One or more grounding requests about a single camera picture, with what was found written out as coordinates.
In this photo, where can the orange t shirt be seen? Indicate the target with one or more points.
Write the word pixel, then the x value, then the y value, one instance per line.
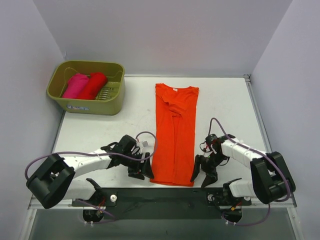
pixel 175 112

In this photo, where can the rolled red t shirt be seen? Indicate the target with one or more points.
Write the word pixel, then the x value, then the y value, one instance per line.
pixel 96 82

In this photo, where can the aluminium front rail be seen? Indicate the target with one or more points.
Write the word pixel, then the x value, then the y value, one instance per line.
pixel 112 197

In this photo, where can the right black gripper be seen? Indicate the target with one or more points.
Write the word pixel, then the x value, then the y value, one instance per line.
pixel 207 164

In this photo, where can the olive green plastic basket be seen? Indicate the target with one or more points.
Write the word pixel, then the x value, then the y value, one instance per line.
pixel 109 100

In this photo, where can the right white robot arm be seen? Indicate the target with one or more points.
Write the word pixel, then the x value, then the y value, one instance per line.
pixel 270 180

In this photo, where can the rolled pink t shirt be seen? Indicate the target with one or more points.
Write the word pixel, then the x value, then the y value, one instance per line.
pixel 75 85

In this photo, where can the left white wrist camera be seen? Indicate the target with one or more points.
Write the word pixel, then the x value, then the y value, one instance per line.
pixel 141 145

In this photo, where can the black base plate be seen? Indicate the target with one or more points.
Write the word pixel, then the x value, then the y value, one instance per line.
pixel 180 203

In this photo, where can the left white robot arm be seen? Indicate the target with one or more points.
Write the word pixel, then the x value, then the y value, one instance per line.
pixel 56 179

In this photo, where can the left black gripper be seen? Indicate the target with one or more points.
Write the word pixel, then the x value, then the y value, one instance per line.
pixel 138 167

